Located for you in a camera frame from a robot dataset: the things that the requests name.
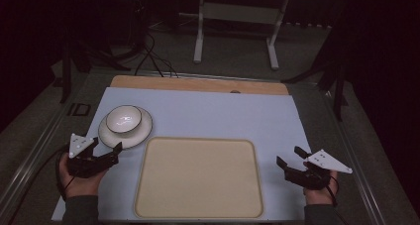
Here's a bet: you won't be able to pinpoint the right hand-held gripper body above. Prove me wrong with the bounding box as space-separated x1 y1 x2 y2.
283 148 354 191

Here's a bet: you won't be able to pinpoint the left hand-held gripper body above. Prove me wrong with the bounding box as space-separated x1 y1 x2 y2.
66 133 120 179

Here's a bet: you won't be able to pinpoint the white plate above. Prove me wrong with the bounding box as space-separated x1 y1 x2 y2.
97 106 154 151

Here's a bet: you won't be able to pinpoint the white bowl with dark rim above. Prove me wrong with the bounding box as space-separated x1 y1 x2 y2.
105 104 143 135

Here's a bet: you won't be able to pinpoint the beige tray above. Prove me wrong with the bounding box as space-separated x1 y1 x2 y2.
133 136 264 220

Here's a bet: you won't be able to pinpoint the person's left hand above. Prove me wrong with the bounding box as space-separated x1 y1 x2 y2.
58 153 109 199

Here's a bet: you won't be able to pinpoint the person's right hand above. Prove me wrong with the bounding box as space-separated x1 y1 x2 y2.
302 161 340 206

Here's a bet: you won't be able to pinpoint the black stand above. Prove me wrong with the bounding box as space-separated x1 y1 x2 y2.
59 30 132 104
280 6 350 122

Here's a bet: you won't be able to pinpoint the pale blue table mat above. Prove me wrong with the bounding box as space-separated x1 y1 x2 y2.
52 86 312 222

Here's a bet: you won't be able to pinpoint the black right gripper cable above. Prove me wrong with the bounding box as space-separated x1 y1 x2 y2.
325 174 340 208

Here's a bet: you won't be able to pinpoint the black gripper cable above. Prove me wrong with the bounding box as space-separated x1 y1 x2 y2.
325 174 340 208
6 145 72 225

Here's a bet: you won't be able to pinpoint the black rectangular bracket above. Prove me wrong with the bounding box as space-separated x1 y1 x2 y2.
66 102 92 117

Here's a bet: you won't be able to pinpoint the metal rail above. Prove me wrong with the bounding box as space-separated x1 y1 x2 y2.
321 89 387 225
0 95 80 216

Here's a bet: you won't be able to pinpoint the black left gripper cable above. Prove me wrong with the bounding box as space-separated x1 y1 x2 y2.
6 145 72 225

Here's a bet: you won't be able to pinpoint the black floor cables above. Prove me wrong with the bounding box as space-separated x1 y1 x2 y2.
133 30 180 79

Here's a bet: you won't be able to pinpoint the white metal desk frame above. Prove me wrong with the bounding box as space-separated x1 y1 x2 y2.
192 0 292 71

